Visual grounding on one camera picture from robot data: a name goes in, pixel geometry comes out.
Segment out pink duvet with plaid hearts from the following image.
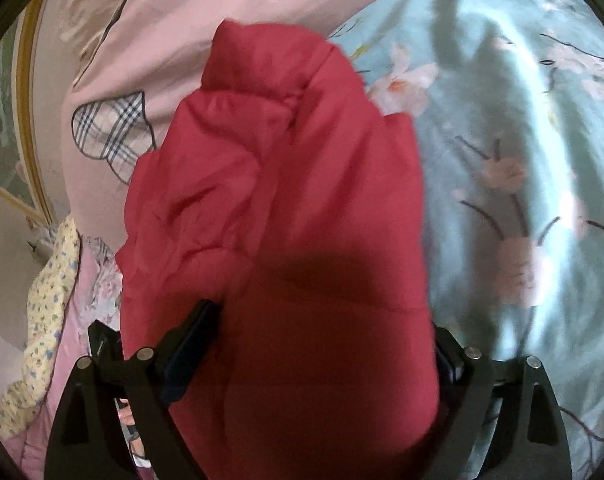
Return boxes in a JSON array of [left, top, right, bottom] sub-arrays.
[[32, 0, 458, 221]]

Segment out gold trimmed headboard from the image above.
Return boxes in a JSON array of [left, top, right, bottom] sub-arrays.
[[0, 0, 58, 226]]

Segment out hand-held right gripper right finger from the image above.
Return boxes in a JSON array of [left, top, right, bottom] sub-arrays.
[[432, 325, 573, 480]]

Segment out light blue floral blanket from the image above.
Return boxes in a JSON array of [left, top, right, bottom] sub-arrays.
[[327, 0, 604, 480]]

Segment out pink floral quilt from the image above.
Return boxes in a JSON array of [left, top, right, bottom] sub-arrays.
[[2, 235, 153, 480]]

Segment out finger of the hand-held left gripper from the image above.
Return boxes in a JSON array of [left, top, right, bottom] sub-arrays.
[[88, 320, 125, 366]]

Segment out yellow floral pillow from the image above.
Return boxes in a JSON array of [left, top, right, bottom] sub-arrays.
[[0, 215, 83, 436]]

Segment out person's left hand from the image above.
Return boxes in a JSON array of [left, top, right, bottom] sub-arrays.
[[117, 399, 150, 463]]

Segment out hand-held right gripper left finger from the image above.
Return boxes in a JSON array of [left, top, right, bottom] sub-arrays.
[[44, 300, 220, 480]]

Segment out red quilted jacket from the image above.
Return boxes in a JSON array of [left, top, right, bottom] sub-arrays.
[[114, 19, 443, 480]]

